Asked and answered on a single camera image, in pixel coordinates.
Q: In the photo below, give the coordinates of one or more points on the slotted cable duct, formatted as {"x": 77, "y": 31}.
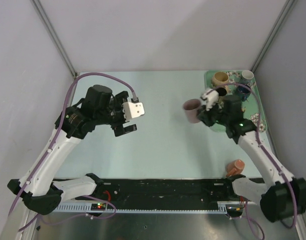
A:
{"x": 97, "y": 207}

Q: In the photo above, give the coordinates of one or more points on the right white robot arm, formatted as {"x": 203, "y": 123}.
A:
{"x": 281, "y": 195}

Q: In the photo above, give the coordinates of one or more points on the salmon pink mug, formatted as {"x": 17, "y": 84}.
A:
{"x": 235, "y": 167}

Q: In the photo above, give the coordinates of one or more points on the blue mug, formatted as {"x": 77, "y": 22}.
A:
{"x": 243, "y": 92}

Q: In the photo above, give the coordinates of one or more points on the left aluminium frame post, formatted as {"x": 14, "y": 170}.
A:
{"x": 44, "y": 18}

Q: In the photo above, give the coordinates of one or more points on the grey mug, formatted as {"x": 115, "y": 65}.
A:
{"x": 246, "y": 77}

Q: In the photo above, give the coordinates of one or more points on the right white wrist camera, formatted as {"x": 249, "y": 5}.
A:
{"x": 210, "y": 97}

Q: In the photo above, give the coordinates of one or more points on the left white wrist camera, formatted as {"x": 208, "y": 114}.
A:
{"x": 132, "y": 110}

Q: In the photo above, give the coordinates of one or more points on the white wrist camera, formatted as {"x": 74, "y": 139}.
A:
{"x": 132, "y": 110}
{"x": 210, "y": 97}

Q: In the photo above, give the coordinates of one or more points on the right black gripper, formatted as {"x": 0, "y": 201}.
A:
{"x": 204, "y": 116}

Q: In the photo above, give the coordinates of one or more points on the aluminium frame post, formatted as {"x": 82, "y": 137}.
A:
{"x": 279, "y": 23}
{"x": 44, "y": 18}

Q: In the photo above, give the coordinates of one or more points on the right aluminium frame post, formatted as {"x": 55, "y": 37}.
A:
{"x": 279, "y": 23}

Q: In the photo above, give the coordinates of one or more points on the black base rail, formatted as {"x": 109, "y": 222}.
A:
{"x": 166, "y": 192}

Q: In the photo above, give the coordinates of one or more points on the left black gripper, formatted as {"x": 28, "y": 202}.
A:
{"x": 118, "y": 101}

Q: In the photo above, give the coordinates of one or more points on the green floral tray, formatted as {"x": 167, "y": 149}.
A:
{"x": 249, "y": 107}

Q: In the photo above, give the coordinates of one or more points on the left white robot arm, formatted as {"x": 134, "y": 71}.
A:
{"x": 38, "y": 189}

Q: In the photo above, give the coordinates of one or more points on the beige wooden mug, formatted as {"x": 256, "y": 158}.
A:
{"x": 219, "y": 78}

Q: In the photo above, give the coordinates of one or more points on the mauve purple mug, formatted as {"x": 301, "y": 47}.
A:
{"x": 190, "y": 108}

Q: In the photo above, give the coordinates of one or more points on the black striped mug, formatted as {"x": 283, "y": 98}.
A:
{"x": 221, "y": 91}

